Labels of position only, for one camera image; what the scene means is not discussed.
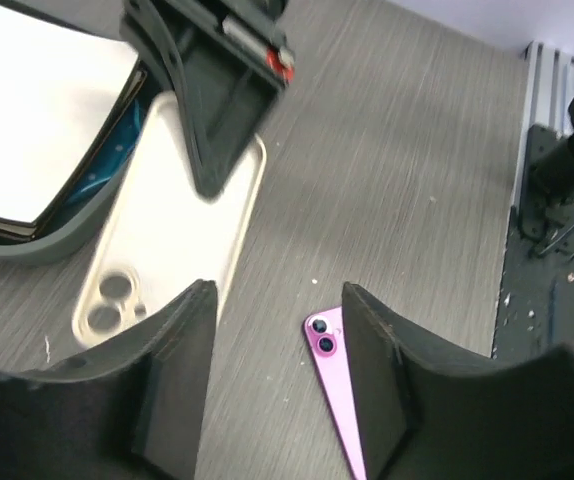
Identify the white square plate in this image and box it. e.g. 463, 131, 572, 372
0, 6, 137, 225

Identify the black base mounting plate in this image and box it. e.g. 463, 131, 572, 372
492, 125, 574, 363

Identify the aluminium front rail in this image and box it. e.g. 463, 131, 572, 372
512, 41, 574, 207

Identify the blue dotted plate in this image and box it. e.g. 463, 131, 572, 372
64, 99, 143, 207

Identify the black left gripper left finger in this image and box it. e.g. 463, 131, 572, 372
0, 280, 217, 479

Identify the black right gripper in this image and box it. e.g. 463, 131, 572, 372
120, 1, 295, 198

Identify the dark green plastic tray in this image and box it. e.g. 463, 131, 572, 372
0, 100, 151, 266

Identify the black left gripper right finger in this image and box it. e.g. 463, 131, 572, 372
342, 282, 574, 479

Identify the purple bare phone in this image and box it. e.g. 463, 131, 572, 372
303, 307, 367, 480

